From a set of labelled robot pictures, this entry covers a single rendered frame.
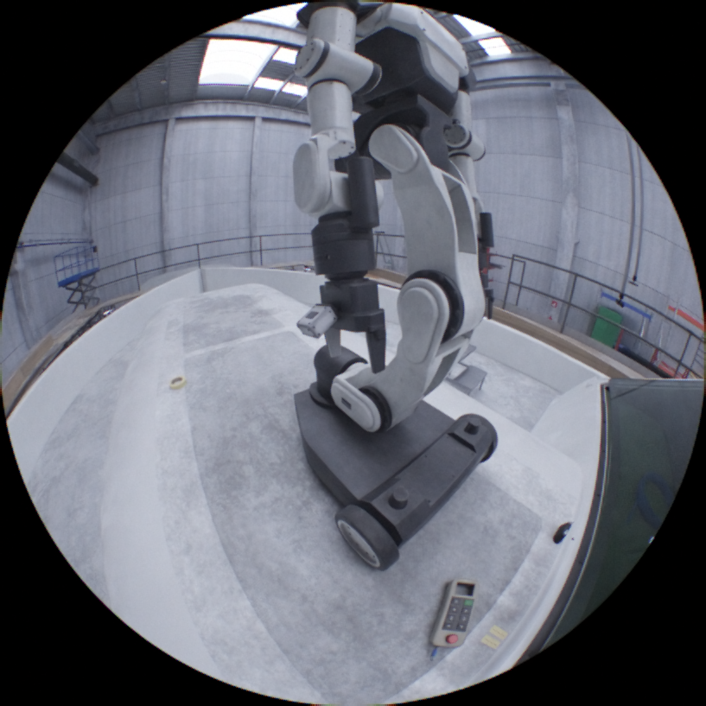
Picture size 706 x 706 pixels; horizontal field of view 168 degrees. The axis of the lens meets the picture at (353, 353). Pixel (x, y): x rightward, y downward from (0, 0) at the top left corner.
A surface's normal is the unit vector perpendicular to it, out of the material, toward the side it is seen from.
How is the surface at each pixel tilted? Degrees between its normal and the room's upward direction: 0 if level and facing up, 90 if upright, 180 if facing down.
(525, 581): 0
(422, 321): 90
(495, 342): 90
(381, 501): 0
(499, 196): 90
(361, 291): 78
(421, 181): 90
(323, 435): 0
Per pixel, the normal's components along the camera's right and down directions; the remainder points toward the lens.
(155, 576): -0.04, -0.85
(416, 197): -0.70, 0.63
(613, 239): -0.80, 0.26
